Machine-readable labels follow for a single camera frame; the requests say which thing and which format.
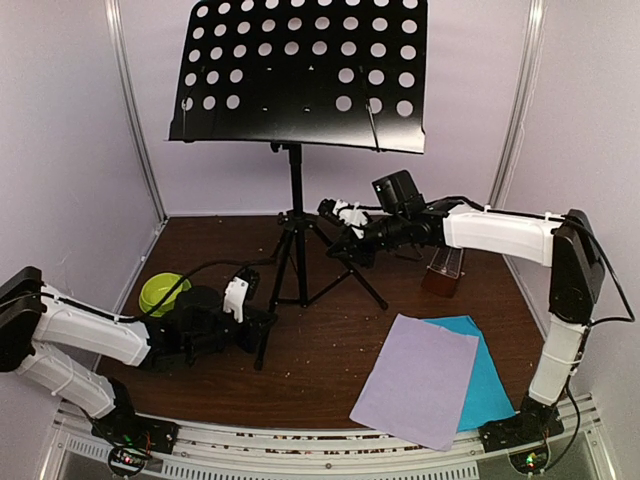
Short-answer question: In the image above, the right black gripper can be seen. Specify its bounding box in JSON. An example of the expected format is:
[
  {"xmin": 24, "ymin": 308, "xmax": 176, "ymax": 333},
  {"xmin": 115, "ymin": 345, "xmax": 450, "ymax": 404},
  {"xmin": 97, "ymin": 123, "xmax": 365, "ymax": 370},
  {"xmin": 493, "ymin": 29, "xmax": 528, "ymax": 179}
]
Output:
[{"xmin": 328, "ymin": 211, "xmax": 409, "ymax": 267}]

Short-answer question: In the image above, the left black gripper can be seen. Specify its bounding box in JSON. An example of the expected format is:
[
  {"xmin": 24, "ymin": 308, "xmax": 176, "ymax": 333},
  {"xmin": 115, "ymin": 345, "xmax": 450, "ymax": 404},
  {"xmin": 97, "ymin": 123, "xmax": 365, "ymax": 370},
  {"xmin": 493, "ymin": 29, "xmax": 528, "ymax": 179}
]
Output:
[{"xmin": 185, "ymin": 307, "xmax": 277, "ymax": 360}]

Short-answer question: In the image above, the lilac sheet music paper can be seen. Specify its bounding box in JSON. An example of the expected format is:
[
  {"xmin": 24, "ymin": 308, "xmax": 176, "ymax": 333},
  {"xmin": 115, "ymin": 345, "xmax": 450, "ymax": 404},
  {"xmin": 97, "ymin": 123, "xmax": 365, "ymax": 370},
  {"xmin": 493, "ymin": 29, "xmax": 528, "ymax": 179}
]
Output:
[{"xmin": 349, "ymin": 314, "xmax": 479, "ymax": 451}]

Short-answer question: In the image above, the black perforated music stand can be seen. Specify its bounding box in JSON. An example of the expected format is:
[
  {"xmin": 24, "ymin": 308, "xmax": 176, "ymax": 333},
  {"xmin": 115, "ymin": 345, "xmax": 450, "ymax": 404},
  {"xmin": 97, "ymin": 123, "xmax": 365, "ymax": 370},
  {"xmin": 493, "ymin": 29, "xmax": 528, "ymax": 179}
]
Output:
[{"xmin": 164, "ymin": 0, "xmax": 430, "ymax": 371}]

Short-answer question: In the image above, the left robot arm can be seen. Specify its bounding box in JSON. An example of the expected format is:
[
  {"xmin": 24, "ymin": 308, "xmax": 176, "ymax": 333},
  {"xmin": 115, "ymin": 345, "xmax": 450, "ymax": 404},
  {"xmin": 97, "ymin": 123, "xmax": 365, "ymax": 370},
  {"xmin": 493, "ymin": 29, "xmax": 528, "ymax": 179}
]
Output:
[{"xmin": 1, "ymin": 266, "xmax": 277, "ymax": 444}]

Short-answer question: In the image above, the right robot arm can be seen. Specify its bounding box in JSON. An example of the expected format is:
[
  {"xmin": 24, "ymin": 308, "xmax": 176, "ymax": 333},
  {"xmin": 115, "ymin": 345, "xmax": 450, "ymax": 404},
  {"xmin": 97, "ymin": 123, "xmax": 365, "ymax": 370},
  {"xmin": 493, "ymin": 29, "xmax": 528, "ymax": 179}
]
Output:
[{"xmin": 318, "ymin": 170, "xmax": 615, "ymax": 442}]

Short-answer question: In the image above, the wooden metronome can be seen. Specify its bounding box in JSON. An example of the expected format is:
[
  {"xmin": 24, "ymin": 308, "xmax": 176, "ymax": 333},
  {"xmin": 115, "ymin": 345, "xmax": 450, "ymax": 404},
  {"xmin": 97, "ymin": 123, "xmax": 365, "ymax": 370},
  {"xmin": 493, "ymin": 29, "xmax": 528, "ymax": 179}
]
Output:
[{"xmin": 421, "ymin": 247, "xmax": 464, "ymax": 298}]

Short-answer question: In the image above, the green bowl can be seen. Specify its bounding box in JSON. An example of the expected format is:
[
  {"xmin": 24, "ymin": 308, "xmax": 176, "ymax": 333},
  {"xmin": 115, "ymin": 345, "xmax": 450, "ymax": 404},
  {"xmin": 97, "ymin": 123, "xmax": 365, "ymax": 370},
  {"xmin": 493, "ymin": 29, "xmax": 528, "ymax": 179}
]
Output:
[{"xmin": 138, "ymin": 272, "xmax": 192, "ymax": 318}]

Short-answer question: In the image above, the cyan paper sheet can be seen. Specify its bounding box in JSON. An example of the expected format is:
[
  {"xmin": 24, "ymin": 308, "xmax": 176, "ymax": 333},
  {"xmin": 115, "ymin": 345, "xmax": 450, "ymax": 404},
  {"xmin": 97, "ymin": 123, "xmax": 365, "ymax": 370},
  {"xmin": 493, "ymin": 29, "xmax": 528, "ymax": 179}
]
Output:
[{"xmin": 426, "ymin": 316, "xmax": 516, "ymax": 432}]

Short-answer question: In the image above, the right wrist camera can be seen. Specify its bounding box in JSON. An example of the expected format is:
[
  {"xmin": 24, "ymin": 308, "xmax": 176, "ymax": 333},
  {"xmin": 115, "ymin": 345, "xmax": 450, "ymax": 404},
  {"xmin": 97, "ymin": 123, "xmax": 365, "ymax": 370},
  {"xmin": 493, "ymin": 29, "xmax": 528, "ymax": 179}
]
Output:
[{"xmin": 317, "ymin": 199, "xmax": 372, "ymax": 240}]

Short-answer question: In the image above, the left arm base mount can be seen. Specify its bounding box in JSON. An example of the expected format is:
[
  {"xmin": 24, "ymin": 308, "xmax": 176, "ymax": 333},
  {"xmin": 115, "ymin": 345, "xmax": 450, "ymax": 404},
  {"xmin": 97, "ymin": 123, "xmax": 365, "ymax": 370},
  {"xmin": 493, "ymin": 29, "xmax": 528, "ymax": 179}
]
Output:
[{"xmin": 86, "ymin": 412, "xmax": 180, "ymax": 478}]

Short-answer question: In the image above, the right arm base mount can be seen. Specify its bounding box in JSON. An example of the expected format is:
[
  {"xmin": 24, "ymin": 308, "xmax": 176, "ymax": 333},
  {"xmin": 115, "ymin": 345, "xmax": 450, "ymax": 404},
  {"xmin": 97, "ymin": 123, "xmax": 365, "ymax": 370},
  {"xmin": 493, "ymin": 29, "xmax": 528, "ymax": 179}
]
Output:
[{"xmin": 478, "ymin": 414, "xmax": 564, "ymax": 476}]

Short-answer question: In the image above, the aluminium front rail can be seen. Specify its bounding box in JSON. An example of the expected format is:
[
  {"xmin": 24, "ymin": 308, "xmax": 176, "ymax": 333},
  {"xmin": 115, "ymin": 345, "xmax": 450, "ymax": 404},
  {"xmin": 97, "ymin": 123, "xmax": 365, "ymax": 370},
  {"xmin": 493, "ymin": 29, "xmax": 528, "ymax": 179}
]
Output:
[{"xmin": 49, "ymin": 392, "xmax": 614, "ymax": 480}]

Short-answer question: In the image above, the left aluminium frame post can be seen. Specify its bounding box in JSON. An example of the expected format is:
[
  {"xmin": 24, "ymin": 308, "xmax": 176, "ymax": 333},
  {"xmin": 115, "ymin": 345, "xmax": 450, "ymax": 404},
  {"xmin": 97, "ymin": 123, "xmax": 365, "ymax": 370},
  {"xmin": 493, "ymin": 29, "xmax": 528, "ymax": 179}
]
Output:
[{"xmin": 104, "ymin": 0, "xmax": 168, "ymax": 223}]

